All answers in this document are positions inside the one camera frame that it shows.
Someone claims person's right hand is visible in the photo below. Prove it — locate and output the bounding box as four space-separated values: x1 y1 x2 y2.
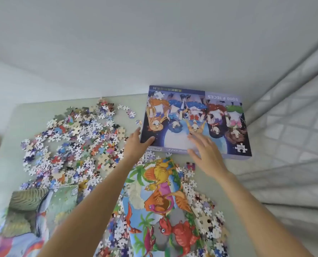
186 132 231 182

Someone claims person's right forearm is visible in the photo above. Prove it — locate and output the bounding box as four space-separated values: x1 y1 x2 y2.
214 170 314 257

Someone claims pile of puzzle pieces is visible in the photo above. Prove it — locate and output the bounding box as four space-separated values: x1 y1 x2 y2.
19 97 229 257

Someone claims grey patterned curtain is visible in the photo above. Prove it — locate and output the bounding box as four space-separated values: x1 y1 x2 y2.
236 32 318 257

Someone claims dinosaur picture sheet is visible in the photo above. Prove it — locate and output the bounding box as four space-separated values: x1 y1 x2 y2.
121 157 202 257

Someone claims person's left forearm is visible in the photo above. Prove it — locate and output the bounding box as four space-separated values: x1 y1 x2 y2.
37 157 139 257

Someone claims person's left hand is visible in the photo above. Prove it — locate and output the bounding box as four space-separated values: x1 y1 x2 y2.
122 127 156 166

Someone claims cartoon print puzzle box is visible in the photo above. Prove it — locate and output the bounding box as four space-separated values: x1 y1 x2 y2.
139 85 253 161

